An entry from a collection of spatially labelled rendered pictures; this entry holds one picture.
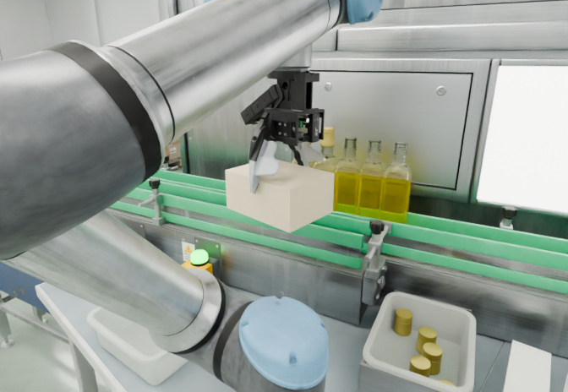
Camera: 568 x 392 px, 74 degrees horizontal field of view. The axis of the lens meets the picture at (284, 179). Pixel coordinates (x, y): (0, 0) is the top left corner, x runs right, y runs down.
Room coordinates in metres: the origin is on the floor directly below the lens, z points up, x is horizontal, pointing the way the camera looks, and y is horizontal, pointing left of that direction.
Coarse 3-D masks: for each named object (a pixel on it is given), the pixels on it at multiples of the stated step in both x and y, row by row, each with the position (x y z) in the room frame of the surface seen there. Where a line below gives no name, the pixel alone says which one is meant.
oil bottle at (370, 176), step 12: (360, 168) 0.84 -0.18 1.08; (372, 168) 0.82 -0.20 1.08; (384, 168) 0.83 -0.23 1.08; (360, 180) 0.83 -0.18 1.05; (372, 180) 0.82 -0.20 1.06; (360, 192) 0.83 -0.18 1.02; (372, 192) 0.81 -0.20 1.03; (360, 204) 0.83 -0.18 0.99; (372, 204) 0.81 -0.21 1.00; (372, 216) 0.81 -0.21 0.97
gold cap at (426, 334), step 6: (420, 330) 0.61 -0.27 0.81; (426, 330) 0.61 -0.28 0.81; (432, 330) 0.61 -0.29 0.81; (420, 336) 0.60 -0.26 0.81; (426, 336) 0.59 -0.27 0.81; (432, 336) 0.59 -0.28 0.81; (420, 342) 0.60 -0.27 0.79; (426, 342) 0.59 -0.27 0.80; (432, 342) 0.59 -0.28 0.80; (420, 348) 0.60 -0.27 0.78
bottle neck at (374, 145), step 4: (372, 140) 0.85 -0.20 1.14; (376, 140) 0.85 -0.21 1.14; (380, 140) 0.84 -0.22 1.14; (372, 144) 0.83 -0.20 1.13; (376, 144) 0.83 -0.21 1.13; (380, 144) 0.83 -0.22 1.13; (368, 148) 0.85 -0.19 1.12; (372, 148) 0.83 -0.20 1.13; (376, 148) 0.83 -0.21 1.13; (380, 148) 0.84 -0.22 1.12; (368, 152) 0.84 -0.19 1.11; (372, 152) 0.83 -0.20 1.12; (376, 152) 0.83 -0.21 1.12; (380, 152) 0.84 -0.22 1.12; (368, 156) 0.84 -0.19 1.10; (372, 156) 0.83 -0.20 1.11; (376, 156) 0.83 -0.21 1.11; (368, 160) 0.84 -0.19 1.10; (372, 160) 0.83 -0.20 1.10; (376, 160) 0.83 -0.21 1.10
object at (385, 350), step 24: (384, 312) 0.63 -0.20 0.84; (432, 312) 0.65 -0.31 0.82; (456, 312) 0.64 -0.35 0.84; (384, 336) 0.62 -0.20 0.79; (408, 336) 0.64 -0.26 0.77; (456, 336) 0.63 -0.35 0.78; (384, 360) 0.58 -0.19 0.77; (408, 360) 0.58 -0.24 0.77; (456, 360) 0.58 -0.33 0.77; (432, 384) 0.46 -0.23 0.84; (456, 384) 0.52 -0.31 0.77
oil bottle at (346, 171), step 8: (344, 160) 0.86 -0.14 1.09; (352, 160) 0.86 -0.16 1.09; (336, 168) 0.86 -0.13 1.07; (344, 168) 0.85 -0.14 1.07; (352, 168) 0.84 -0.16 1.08; (336, 176) 0.85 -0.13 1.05; (344, 176) 0.85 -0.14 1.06; (352, 176) 0.84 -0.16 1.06; (336, 184) 0.85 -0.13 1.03; (344, 184) 0.85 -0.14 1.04; (352, 184) 0.84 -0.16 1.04; (336, 192) 0.85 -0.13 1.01; (344, 192) 0.84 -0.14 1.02; (352, 192) 0.84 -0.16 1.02; (336, 200) 0.85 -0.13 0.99; (344, 200) 0.84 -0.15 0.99; (352, 200) 0.84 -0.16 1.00; (336, 208) 0.85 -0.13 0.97; (344, 208) 0.84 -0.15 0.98; (352, 208) 0.84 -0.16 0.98
